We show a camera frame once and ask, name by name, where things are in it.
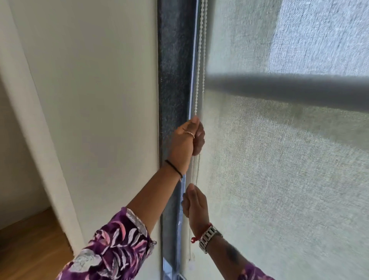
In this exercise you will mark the person's right hand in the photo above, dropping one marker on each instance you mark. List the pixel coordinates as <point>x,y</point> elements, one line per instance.
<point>197,207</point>

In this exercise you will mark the person's left hand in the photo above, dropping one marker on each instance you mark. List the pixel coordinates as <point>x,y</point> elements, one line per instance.
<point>180,147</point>

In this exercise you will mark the person's right fingers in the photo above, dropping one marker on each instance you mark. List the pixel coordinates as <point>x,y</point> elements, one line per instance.
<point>185,204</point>

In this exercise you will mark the person's left fingers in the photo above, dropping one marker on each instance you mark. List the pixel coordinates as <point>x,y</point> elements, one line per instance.
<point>198,135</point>

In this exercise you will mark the person's right forearm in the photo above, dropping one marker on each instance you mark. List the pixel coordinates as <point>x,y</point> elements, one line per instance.
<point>227,253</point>

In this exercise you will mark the person's left forearm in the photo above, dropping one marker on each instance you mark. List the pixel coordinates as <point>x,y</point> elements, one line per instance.
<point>155,193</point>

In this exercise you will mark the black wrist band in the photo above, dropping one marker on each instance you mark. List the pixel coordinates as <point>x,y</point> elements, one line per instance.
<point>174,168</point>

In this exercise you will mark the silver metal wristwatch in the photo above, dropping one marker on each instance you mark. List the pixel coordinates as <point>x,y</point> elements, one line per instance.
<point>208,236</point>

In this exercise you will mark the dark speckled window jamb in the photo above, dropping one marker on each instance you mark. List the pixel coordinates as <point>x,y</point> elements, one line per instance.
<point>173,72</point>

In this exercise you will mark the purple floral left sleeve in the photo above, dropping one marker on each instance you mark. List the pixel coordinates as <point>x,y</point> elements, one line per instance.
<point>115,248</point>

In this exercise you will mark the purple floral sleeve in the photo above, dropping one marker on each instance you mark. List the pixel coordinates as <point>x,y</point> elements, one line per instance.
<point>255,274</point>
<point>115,248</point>

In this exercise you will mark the grey fabric roller blind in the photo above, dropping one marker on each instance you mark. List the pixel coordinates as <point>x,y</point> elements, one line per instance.
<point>282,178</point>

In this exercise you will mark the purple floral right sleeve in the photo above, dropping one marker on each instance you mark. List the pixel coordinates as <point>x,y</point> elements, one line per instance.
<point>255,274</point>

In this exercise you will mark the white door frame trim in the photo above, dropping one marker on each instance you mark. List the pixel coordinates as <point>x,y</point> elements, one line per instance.
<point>37,138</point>

